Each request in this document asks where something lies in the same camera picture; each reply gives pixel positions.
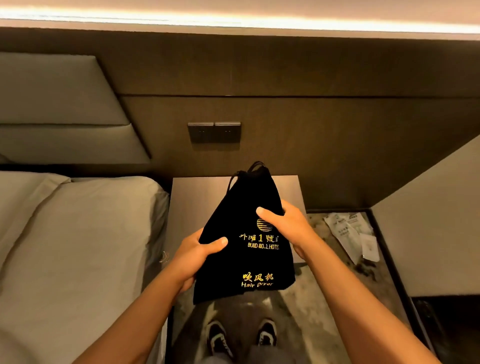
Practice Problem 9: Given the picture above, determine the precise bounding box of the person's right forearm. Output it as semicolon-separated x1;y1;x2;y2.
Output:
298;236;441;364

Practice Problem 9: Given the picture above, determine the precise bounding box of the grey nightstand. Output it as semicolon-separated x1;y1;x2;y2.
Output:
164;176;309;265

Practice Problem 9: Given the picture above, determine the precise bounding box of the person's right hand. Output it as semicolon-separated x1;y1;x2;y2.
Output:
256;199;319;259

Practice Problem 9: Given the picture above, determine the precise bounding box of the person's left hand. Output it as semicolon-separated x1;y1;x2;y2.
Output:
167;227;229;295

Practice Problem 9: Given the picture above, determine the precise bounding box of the dark wall switch panel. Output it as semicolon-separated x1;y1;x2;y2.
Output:
187;122;242;144

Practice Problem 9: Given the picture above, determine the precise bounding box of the person's shoe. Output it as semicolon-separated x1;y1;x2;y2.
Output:
205;320;234;359
257;319;278;347

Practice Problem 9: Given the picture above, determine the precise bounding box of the grey padded headboard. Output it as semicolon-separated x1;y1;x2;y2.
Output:
0;52;151;166

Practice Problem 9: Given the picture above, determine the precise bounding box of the black drawstring bag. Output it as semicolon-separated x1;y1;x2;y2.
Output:
193;161;296;305

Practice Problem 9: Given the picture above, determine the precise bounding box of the ceiling light strip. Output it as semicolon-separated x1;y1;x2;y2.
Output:
0;5;480;35

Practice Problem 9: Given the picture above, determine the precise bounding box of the white plastic wrapper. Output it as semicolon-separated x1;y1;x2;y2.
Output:
323;212;374;265

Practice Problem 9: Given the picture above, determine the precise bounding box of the small white paper packet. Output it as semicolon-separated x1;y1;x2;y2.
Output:
361;235;380;263

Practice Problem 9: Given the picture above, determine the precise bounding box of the bed with grey sheet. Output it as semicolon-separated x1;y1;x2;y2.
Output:
0;171;170;364

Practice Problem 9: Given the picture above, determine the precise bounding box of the person's right shoe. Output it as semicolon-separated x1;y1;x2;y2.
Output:
257;319;278;347

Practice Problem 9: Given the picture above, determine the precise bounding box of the person's left forearm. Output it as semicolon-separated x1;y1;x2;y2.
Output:
73;262;188;364

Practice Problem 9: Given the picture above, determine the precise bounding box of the grey pillow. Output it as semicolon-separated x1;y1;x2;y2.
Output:
0;171;72;271

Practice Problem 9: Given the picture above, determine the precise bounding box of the person's left shoe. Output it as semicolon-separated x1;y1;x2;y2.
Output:
205;320;234;359

